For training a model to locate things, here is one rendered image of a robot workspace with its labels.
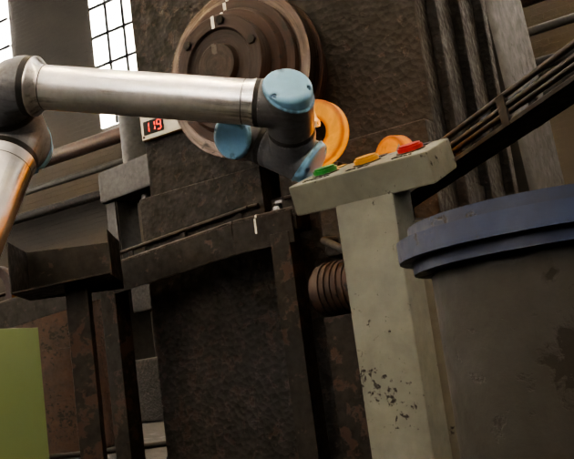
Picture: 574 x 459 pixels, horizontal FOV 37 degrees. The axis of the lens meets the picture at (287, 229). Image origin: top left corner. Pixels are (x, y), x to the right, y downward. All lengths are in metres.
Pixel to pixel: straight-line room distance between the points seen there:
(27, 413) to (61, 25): 11.09
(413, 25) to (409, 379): 1.27
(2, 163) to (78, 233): 9.73
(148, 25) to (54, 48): 9.41
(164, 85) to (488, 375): 0.96
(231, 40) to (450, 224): 1.59
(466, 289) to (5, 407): 0.68
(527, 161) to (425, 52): 0.76
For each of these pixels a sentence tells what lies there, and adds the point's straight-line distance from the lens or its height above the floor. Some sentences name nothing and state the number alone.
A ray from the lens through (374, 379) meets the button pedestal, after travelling 1.32.
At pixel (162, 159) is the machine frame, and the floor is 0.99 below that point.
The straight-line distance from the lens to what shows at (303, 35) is 2.33.
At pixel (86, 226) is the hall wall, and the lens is 11.39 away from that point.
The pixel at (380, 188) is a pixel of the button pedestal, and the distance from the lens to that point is 1.31.
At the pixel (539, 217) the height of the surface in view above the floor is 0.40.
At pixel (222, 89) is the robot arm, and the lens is 1.60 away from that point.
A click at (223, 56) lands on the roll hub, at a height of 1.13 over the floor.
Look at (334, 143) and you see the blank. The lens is 1.98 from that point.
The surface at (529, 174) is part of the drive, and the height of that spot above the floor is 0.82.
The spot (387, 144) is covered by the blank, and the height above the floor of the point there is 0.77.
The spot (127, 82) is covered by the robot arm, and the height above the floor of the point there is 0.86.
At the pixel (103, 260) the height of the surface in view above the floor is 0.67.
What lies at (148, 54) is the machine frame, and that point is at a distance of 2.85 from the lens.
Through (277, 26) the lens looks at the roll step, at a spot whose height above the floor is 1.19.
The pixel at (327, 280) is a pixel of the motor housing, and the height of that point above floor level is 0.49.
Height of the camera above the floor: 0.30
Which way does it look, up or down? 9 degrees up
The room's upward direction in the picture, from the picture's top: 8 degrees counter-clockwise
